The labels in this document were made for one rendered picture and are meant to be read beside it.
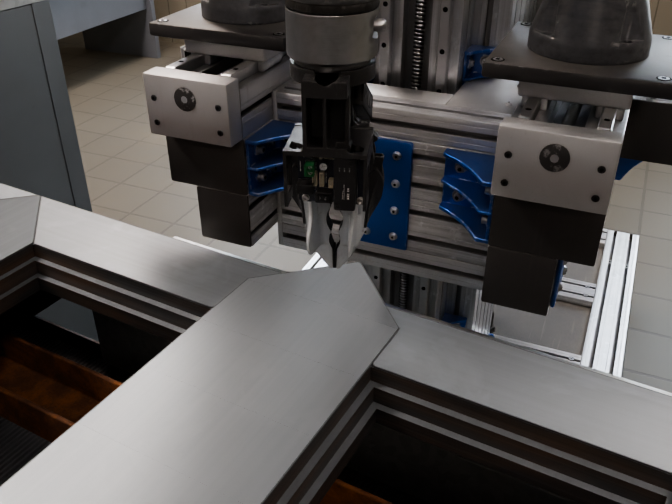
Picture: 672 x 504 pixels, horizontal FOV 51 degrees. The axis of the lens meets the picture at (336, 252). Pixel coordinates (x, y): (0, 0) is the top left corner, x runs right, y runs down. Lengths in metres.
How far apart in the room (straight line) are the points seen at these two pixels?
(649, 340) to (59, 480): 1.89
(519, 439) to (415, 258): 0.53
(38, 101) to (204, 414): 0.96
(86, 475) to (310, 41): 0.37
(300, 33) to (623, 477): 0.43
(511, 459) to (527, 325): 1.22
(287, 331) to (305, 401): 0.10
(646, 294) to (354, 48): 1.98
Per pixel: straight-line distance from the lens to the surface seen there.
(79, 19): 4.24
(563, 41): 0.94
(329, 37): 0.56
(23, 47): 1.44
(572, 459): 0.63
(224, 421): 0.61
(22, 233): 0.93
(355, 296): 0.74
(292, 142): 0.61
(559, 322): 1.88
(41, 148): 1.49
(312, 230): 0.65
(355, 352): 0.67
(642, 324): 2.32
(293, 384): 0.63
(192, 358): 0.67
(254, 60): 1.06
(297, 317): 0.71
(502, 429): 0.64
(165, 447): 0.60
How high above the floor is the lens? 1.29
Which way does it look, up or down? 32 degrees down
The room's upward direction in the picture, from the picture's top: straight up
